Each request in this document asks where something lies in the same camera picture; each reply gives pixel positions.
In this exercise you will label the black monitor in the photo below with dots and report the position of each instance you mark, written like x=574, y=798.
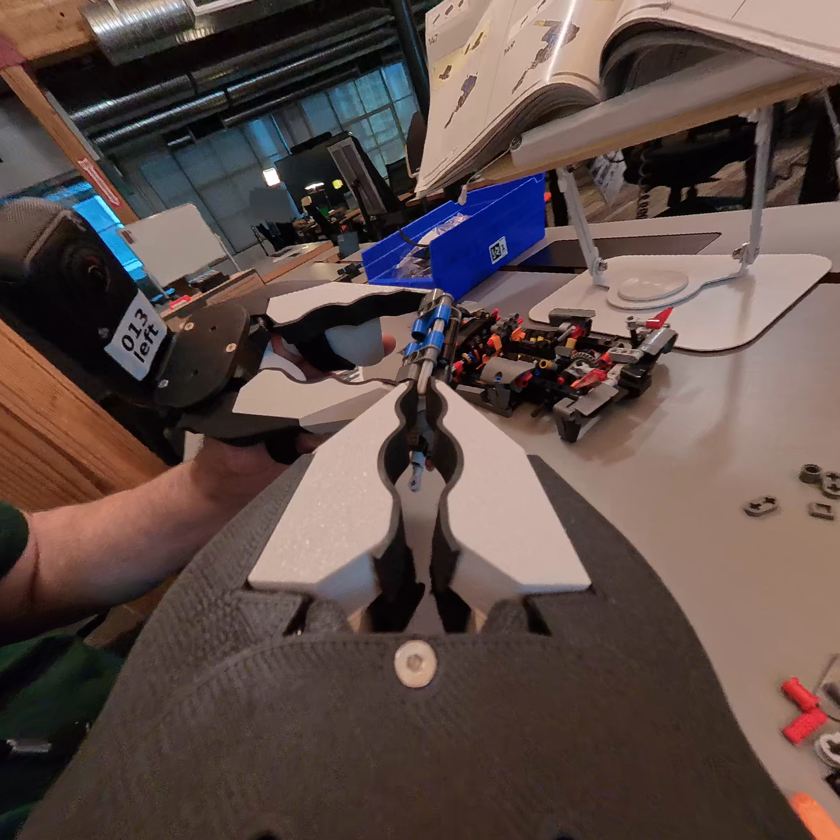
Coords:
x=308, y=170

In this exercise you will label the orange curved lego piece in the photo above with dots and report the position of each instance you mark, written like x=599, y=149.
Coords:
x=817, y=810

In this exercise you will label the whiteboard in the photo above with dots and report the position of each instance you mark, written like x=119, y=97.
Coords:
x=174, y=243

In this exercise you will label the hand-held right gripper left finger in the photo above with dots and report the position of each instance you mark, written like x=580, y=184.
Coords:
x=328, y=512

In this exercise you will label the large lego car chassis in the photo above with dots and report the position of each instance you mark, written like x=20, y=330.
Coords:
x=558, y=374

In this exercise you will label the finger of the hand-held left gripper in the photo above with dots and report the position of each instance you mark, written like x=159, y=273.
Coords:
x=289, y=403
x=328, y=302

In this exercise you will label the small lego gearbox assembly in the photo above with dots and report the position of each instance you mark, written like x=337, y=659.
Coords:
x=426, y=341

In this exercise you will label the person's left hand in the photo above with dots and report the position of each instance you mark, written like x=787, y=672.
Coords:
x=243, y=469

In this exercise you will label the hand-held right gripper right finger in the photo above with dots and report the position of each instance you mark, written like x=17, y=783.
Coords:
x=512, y=512

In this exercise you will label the blue plastic bin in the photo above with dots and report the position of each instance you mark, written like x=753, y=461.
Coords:
x=485, y=243

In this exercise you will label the clear plastic bags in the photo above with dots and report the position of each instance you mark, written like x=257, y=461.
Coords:
x=433, y=253

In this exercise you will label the person's left forearm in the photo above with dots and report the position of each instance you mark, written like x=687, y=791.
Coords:
x=98, y=544

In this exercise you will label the wooden beam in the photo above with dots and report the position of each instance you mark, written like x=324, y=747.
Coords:
x=59, y=131

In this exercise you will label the dark grey two-hole lego piece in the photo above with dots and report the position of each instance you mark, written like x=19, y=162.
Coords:
x=761, y=507

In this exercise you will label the tiny dark grey square piece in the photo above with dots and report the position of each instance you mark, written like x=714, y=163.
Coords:
x=821, y=510

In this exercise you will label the lego instruction booklet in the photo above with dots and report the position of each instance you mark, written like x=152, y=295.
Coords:
x=525, y=65

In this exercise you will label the white book stand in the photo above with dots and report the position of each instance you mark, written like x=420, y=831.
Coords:
x=689, y=295

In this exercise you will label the metal ventilation duct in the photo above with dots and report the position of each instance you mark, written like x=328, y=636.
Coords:
x=138, y=29

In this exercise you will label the dark grey angled lego connector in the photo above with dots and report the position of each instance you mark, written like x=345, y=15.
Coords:
x=812, y=474

